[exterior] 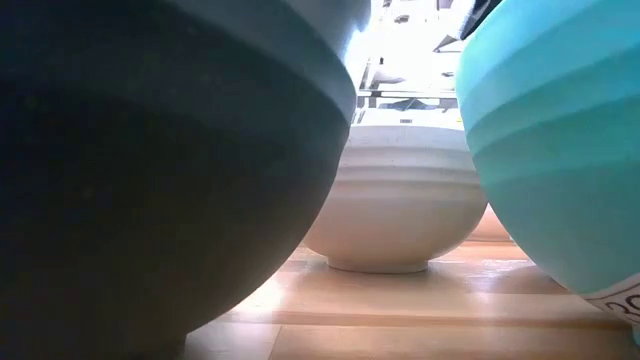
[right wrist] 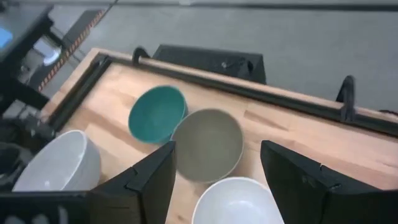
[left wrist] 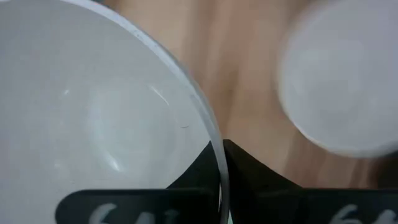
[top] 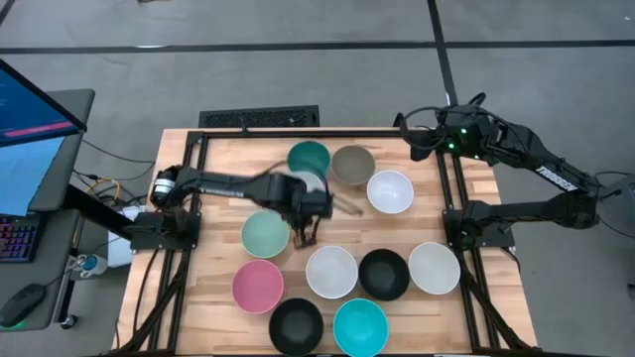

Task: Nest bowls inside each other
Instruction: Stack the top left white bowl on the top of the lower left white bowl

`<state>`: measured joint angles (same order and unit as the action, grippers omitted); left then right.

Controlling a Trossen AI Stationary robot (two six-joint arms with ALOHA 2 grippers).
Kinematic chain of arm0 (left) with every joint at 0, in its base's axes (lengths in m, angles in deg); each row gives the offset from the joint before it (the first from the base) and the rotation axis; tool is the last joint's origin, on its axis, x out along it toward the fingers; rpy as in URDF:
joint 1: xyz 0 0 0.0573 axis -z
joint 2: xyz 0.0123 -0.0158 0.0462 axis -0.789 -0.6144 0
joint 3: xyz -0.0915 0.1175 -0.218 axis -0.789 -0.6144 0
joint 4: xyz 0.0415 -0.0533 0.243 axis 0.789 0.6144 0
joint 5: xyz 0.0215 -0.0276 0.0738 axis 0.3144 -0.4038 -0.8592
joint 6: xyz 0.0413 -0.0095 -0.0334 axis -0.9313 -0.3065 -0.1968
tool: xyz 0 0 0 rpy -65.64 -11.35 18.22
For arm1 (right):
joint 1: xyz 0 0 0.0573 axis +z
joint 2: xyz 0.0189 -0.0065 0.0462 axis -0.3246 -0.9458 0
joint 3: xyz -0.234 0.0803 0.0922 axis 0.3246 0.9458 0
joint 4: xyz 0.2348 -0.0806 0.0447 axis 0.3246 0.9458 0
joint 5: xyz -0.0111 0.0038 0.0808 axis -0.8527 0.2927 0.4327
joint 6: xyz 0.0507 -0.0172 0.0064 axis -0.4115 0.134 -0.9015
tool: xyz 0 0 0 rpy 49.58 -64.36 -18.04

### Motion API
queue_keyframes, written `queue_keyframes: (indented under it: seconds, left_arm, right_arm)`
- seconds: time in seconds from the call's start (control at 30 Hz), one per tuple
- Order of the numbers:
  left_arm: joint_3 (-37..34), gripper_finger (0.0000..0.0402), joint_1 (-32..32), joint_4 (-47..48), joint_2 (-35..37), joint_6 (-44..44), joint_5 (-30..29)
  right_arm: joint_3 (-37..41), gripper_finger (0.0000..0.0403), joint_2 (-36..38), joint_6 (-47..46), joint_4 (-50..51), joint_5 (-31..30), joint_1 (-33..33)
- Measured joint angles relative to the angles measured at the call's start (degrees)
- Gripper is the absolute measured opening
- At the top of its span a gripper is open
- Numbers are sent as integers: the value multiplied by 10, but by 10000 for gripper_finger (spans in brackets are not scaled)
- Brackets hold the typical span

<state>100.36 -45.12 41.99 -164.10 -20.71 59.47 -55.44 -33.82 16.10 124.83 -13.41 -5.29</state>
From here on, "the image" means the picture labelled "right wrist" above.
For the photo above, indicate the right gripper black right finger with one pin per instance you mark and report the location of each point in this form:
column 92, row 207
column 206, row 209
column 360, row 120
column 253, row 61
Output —
column 298, row 186

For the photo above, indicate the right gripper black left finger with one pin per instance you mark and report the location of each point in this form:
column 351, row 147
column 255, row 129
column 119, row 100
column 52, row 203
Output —
column 149, row 193

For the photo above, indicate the white bowl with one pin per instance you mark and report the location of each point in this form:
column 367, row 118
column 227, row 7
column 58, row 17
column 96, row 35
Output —
column 233, row 205

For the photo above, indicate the grey bowl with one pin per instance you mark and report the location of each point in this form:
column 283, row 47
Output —
column 208, row 146

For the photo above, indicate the teal green bowl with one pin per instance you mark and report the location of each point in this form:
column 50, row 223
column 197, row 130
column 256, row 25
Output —
column 155, row 115

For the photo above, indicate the pink bowl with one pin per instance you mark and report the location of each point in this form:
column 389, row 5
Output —
column 56, row 165

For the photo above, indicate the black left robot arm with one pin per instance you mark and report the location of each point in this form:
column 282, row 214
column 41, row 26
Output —
column 34, row 129

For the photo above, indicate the black table clamp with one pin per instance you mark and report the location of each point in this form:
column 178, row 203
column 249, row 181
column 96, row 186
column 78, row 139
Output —
column 136, row 54
column 348, row 93

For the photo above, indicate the dark grey desk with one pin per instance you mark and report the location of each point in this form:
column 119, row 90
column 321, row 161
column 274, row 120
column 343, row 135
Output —
column 28, row 21

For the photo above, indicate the computer monitor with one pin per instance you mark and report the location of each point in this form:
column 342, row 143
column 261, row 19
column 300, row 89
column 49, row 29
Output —
column 4, row 37

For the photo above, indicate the black aluminium table frame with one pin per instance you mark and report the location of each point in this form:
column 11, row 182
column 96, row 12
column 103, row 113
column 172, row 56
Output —
column 79, row 91

